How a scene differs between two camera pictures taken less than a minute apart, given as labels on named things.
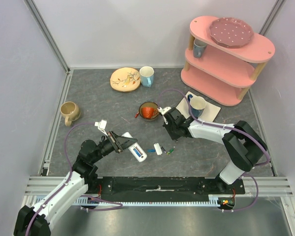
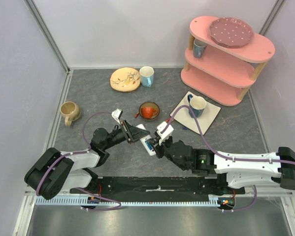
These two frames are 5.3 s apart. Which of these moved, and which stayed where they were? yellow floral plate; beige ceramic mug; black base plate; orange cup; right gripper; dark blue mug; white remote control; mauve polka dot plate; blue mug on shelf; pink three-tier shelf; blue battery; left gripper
Moved: blue battery; white remote control; right gripper; left gripper
Stayed: pink three-tier shelf; black base plate; orange cup; yellow floral plate; blue mug on shelf; beige ceramic mug; mauve polka dot plate; dark blue mug
